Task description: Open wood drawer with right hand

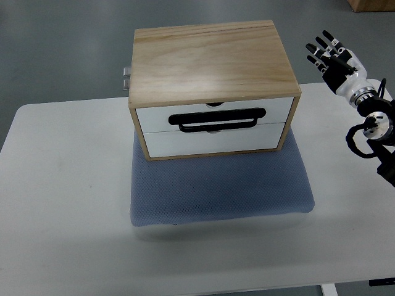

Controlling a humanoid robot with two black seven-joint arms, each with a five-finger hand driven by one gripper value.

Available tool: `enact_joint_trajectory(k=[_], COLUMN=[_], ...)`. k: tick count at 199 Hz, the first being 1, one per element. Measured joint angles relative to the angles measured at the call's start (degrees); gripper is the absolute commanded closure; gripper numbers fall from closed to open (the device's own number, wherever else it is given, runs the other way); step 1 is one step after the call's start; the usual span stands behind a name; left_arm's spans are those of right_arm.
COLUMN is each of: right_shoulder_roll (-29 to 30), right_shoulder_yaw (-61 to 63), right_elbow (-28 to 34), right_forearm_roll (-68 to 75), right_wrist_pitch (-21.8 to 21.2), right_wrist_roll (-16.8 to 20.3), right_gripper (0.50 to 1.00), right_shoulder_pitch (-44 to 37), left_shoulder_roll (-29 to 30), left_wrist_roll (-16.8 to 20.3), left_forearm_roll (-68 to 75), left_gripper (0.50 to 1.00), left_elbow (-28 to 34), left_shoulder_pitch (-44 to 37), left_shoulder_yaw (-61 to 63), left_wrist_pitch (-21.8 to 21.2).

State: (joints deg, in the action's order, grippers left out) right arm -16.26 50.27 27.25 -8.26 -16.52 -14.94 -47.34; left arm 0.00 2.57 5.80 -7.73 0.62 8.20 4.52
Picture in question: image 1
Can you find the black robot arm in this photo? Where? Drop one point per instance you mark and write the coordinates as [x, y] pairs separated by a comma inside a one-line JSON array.
[[378, 128]]

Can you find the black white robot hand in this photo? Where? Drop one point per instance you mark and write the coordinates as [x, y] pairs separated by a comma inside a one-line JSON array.
[[341, 70]]

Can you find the white bottom drawer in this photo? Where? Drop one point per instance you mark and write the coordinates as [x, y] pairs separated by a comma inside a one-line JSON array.
[[177, 143]]

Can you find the blue mesh mat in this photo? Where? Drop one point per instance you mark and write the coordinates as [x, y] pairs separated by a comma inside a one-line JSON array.
[[216, 188]]

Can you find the metal clamp behind cabinet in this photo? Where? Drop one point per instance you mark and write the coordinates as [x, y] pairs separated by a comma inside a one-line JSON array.
[[126, 77]]

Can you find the cardboard box corner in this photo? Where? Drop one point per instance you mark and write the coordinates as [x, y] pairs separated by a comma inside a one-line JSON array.
[[372, 5]]

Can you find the white drawer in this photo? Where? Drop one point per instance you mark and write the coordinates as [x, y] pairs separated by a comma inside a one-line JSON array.
[[155, 119], [177, 143]]

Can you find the black under-table box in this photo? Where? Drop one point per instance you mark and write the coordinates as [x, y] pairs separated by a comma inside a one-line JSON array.
[[382, 282]]

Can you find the wooden drawer cabinet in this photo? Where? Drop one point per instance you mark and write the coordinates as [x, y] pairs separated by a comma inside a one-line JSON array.
[[209, 64]]

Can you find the white top drawer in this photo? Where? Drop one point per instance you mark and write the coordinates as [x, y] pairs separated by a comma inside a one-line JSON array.
[[155, 119]]

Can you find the white table leg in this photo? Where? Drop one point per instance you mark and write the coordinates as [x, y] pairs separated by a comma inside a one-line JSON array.
[[329, 290]]

